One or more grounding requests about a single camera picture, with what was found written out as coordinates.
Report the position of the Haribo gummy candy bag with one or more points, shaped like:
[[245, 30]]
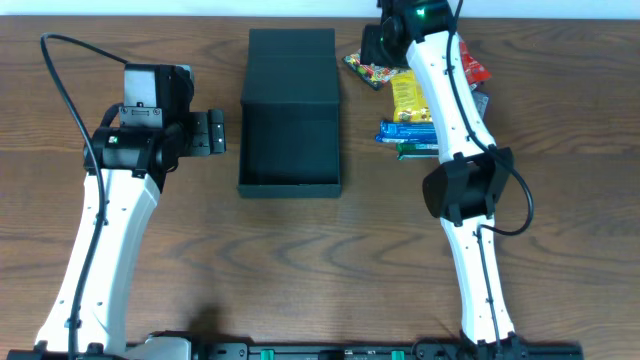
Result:
[[374, 76]]

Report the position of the red snack bag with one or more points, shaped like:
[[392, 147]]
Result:
[[475, 72]]

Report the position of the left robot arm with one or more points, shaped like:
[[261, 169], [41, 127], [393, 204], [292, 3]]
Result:
[[138, 142]]

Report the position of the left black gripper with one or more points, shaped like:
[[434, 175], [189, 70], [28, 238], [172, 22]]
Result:
[[216, 131]]

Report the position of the blue Oreo cookie pack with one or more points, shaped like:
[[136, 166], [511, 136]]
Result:
[[410, 133]]

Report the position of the green chocolate bar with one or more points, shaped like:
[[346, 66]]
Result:
[[415, 151]]

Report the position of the black gift box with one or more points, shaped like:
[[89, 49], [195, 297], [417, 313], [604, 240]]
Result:
[[290, 146]]

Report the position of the yellow snack bag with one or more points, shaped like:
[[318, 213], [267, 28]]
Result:
[[409, 101]]

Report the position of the small dark blue packet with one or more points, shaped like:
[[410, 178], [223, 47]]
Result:
[[481, 101]]

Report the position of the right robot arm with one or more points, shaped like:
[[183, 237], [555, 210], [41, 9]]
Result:
[[463, 191]]

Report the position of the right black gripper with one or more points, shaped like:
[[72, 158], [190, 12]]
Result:
[[373, 46]]

